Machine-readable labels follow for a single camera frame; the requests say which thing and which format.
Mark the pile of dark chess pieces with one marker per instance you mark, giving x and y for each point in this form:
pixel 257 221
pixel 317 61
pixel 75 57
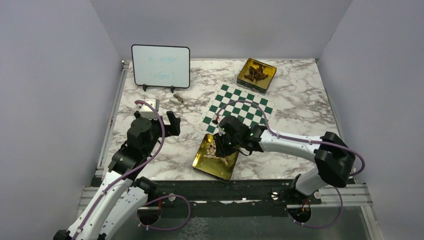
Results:
pixel 256 74

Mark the gold tin white pieces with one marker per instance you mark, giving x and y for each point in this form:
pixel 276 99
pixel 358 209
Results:
pixel 213 167

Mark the gold tin dark pieces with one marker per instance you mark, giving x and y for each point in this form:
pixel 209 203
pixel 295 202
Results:
pixel 260 87

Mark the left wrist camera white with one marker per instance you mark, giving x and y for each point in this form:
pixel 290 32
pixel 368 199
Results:
pixel 145 109

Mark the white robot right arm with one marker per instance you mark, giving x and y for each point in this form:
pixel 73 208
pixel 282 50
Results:
pixel 332 158

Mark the small tan clip object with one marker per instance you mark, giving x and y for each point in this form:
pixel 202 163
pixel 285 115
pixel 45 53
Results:
pixel 177 99

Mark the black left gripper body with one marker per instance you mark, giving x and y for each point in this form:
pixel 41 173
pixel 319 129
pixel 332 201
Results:
pixel 157 130

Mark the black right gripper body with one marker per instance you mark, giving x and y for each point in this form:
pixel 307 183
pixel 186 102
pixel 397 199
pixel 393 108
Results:
pixel 238 140

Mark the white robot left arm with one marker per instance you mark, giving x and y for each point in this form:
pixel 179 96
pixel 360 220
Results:
pixel 121 191

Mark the small whiteboard on stand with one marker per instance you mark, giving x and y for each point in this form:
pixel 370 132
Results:
pixel 161 66

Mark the green white chess board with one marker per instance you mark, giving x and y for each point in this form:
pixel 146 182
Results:
pixel 247 114

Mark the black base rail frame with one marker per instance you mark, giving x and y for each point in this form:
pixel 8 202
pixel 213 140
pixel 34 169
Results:
pixel 248 198

